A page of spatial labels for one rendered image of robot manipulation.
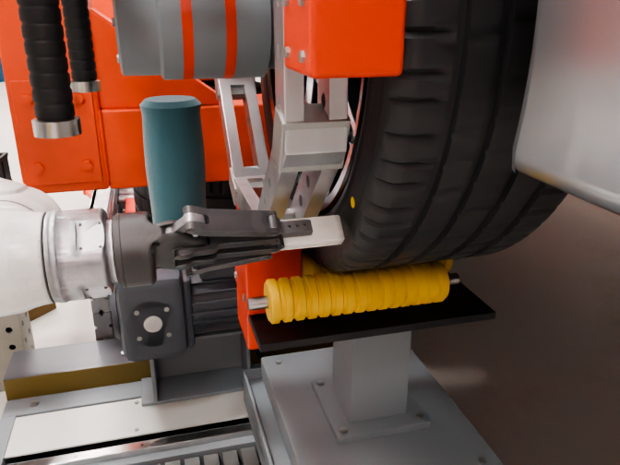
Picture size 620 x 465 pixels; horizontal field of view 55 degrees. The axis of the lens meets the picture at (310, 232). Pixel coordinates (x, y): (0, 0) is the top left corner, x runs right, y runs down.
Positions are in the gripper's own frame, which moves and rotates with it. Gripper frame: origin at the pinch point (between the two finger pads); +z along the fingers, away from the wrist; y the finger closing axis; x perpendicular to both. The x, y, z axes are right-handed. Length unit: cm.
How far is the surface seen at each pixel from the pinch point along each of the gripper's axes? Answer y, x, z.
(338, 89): 15.2, 7.1, 1.1
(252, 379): -67, -3, 0
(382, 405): -38.1, -15.1, 16.6
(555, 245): -132, 42, 133
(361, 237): 2.0, -2.0, 4.9
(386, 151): 13.8, 1.2, 4.7
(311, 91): -8.2, 24.9, 6.5
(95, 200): -89, 54, -31
